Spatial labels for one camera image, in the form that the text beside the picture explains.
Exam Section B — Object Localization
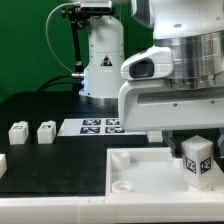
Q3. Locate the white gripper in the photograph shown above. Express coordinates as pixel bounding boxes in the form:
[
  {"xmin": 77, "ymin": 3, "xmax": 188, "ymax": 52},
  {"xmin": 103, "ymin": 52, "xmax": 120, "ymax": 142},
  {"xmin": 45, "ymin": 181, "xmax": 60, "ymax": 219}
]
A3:
[{"xmin": 118, "ymin": 80, "xmax": 224, "ymax": 158}]

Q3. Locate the white square tabletop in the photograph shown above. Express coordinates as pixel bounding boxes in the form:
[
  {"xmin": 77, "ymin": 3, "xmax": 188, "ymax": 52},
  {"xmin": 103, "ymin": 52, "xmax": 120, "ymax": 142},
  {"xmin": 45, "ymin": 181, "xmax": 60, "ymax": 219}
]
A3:
[{"xmin": 105, "ymin": 146, "xmax": 224, "ymax": 196}]

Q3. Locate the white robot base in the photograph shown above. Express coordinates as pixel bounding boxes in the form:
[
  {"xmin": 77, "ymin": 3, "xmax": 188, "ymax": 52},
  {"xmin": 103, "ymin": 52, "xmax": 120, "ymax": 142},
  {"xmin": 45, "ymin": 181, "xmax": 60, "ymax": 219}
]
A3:
[{"xmin": 79, "ymin": 16, "xmax": 124, "ymax": 105}]

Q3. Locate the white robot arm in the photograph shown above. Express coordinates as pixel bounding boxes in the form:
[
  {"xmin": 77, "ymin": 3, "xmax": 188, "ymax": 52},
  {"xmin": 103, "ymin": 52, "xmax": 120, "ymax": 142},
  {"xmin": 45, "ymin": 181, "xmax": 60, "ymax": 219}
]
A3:
[{"xmin": 118, "ymin": 0, "xmax": 224, "ymax": 132}]

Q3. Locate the white sheet with tags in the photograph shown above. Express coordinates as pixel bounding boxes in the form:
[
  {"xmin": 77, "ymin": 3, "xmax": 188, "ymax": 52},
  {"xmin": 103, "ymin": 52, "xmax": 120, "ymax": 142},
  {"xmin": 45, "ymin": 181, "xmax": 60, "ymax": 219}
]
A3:
[{"xmin": 58, "ymin": 118, "xmax": 144, "ymax": 137}]

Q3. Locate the white block at left edge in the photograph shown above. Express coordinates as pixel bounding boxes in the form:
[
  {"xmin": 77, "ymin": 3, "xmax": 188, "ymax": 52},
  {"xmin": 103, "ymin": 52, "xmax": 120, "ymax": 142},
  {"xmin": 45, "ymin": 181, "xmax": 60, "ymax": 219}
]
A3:
[{"xmin": 0, "ymin": 154, "xmax": 7, "ymax": 179}]

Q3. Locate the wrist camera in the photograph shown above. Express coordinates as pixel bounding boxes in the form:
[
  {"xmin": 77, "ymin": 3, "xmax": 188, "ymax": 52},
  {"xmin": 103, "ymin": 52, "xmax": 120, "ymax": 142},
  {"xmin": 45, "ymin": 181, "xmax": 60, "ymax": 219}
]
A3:
[{"xmin": 121, "ymin": 46, "xmax": 174, "ymax": 81}]

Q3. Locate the black cable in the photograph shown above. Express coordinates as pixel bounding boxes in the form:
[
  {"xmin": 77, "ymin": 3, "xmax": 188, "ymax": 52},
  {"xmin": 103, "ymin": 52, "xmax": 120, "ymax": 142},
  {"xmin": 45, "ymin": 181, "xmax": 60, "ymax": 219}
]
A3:
[{"xmin": 37, "ymin": 75, "xmax": 83, "ymax": 93}]

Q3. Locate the grey cable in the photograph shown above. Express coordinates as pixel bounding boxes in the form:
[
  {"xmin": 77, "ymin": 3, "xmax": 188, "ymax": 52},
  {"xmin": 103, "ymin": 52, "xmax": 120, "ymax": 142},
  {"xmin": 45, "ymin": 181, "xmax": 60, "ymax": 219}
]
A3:
[{"xmin": 45, "ymin": 2, "xmax": 82, "ymax": 74}]

